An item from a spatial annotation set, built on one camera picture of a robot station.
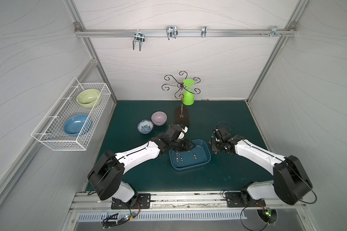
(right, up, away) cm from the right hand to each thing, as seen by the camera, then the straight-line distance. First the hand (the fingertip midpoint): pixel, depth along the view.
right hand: (214, 144), depth 89 cm
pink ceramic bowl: (-37, +16, +15) cm, 43 cm away
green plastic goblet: (-16, +31, +4) cm, 35 cm away
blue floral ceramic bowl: (-47, +10, +13) cm, 50 cm away
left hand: (-14, +1, -11) cm, 18 cm away
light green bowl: (-72, +28, -15) cm, 78 cm away
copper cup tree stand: (-23, +30, -9) cm, 39 cm away
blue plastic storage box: (-10, -7, 0) cm, 12 cm away
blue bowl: (-71, +14, -24) cm, 77 cm away
